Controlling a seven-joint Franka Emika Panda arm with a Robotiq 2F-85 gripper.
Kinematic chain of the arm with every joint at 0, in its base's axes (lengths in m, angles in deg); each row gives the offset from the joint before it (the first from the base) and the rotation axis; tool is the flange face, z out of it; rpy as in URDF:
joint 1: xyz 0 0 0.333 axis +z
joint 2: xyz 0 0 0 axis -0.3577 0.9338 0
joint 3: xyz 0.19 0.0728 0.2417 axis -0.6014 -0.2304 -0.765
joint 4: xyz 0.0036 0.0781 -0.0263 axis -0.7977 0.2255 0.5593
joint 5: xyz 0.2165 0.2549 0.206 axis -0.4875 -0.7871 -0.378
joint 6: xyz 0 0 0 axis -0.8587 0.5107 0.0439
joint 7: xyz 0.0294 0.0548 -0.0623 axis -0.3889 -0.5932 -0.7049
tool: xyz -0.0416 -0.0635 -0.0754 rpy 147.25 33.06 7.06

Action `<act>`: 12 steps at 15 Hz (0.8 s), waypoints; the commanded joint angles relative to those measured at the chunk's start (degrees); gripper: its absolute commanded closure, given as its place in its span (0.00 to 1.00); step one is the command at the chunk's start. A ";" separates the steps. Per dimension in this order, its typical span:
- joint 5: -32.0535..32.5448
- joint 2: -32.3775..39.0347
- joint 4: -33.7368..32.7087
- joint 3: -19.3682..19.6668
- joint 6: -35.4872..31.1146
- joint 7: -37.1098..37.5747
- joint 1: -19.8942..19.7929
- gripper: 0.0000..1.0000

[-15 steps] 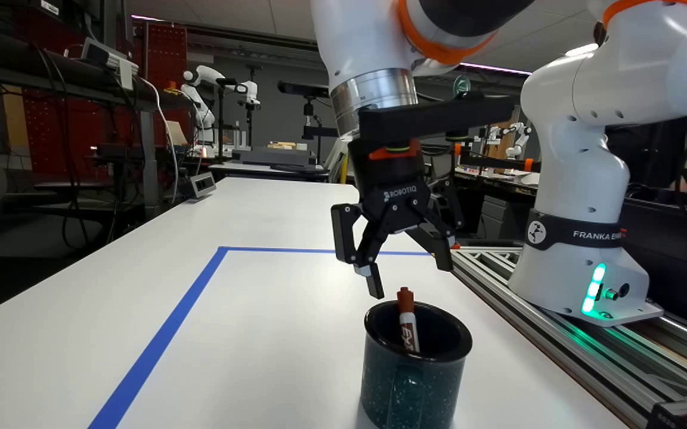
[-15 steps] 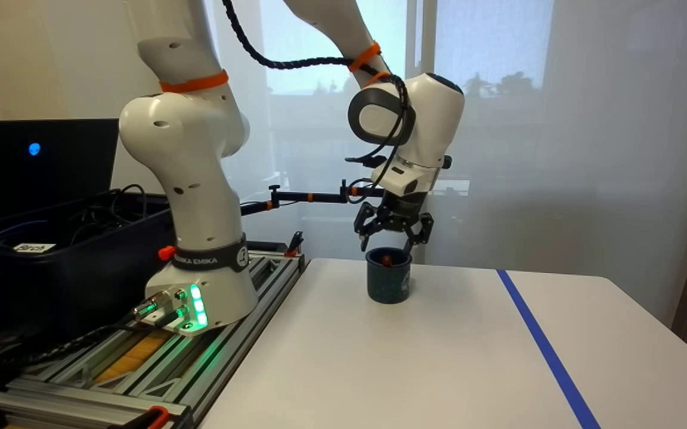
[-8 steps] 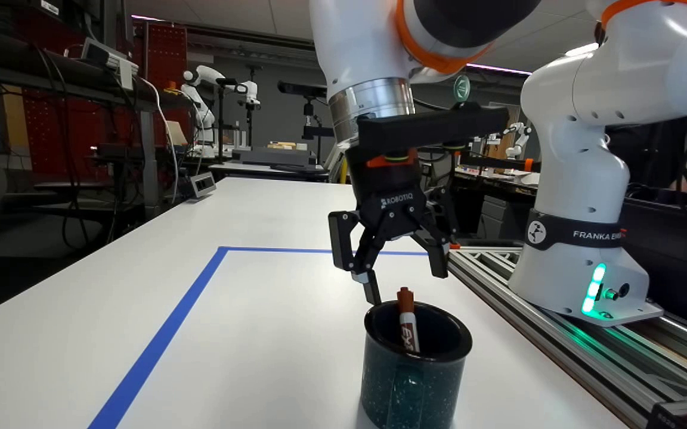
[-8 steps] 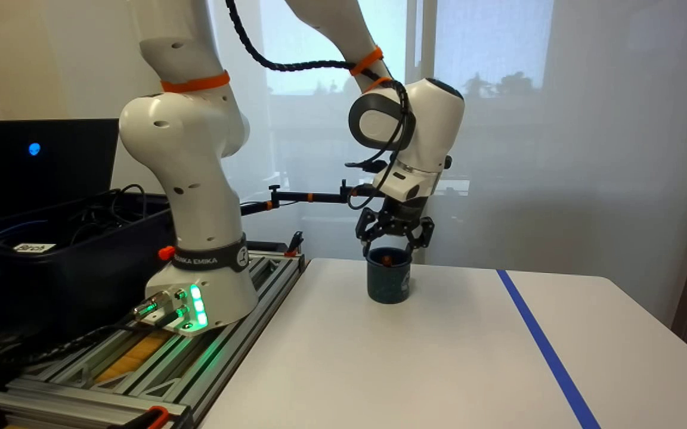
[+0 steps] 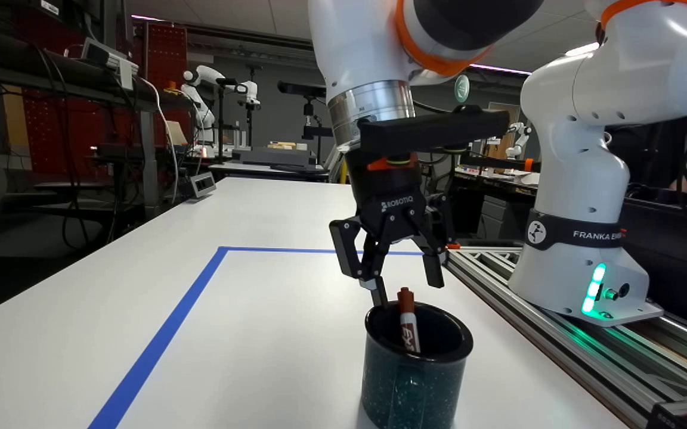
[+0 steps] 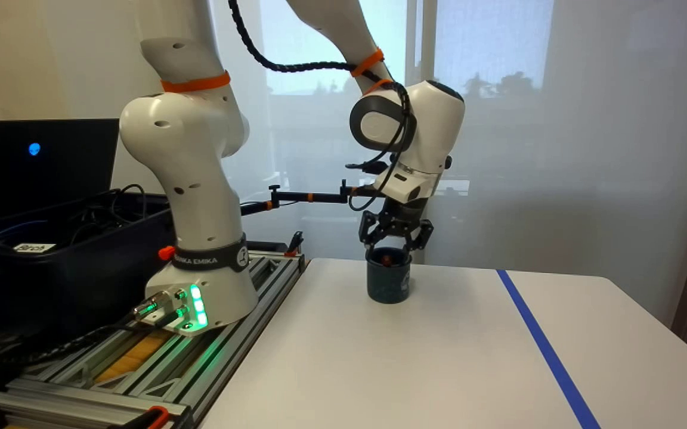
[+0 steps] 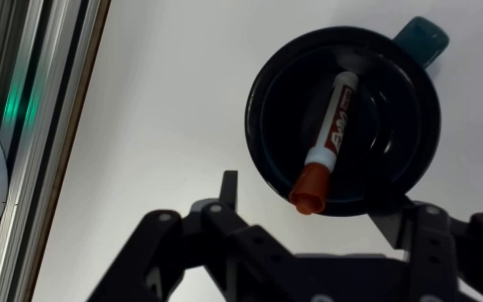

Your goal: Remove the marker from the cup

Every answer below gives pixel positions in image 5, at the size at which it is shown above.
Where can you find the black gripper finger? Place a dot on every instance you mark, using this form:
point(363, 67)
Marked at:
point(434, 246)
point(351, 246)

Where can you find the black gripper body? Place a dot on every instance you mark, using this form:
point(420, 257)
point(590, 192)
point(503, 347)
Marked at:
point(392, 198)

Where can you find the white marker with orange cap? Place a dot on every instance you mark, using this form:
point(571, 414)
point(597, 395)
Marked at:
point(409, 325)

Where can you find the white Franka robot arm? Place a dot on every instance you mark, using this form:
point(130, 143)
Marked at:
point(583, 157)

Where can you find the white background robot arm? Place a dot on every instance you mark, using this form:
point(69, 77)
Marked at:
point(202, 109)

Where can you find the dark green speckled cup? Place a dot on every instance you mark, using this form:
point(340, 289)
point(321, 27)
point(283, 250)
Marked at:
point(405, 388)

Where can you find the short blue tape strip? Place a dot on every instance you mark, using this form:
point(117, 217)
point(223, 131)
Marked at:
point(280, 250)

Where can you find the small white background robot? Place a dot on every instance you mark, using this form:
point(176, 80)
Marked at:
point(516, 139)

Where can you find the small grey box device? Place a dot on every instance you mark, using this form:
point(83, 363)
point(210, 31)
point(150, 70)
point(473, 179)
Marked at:
point(202, 184)

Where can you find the long blue tape strip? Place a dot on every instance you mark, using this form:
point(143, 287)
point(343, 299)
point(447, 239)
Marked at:
point(161, 342)

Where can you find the dark metal shelf rack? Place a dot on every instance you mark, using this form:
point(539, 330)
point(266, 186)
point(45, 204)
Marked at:
point(57, 134)

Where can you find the black camera tripod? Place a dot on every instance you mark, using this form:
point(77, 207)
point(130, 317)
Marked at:
point(309, 126)

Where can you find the aluminium rail frame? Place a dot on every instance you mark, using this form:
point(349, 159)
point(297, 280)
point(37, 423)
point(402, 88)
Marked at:
point(535, 325)

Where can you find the black bar camera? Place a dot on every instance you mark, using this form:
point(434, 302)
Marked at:
point(299, 88)

